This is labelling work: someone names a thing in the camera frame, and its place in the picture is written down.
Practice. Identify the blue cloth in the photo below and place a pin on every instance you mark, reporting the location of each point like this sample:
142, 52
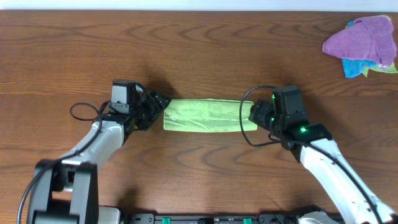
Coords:
354, 67

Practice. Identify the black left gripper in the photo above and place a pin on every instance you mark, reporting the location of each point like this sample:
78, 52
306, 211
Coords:
154, 104

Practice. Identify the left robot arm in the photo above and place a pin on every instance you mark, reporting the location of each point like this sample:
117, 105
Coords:
65, 190

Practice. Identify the green cloth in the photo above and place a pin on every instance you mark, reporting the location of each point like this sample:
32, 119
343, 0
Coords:
379, 68
208, 116

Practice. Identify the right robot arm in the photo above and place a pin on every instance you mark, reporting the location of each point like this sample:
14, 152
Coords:
314, 147

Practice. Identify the purple cloth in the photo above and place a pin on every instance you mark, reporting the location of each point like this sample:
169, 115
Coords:
379, 27

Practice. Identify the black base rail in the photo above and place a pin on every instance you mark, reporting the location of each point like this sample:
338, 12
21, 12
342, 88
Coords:
262, 218

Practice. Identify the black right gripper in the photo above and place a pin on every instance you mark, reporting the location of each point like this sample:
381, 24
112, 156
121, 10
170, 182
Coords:
259, 112

